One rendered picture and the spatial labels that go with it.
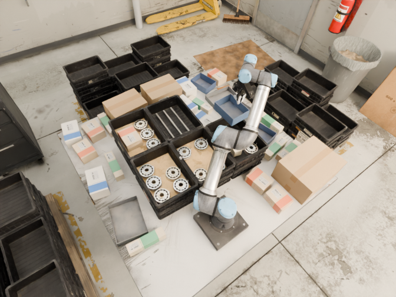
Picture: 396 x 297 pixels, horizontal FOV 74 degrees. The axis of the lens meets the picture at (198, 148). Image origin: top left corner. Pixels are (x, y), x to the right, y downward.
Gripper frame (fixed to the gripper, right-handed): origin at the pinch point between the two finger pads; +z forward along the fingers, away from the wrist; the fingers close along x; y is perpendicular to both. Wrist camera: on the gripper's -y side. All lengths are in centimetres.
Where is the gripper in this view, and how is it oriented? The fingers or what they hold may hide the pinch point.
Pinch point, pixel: (239, 103)
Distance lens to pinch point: 187.8
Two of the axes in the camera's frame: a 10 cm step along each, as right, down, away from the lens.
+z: -1.2, 6.3, 7.7
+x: -8.2, 3.8, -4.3
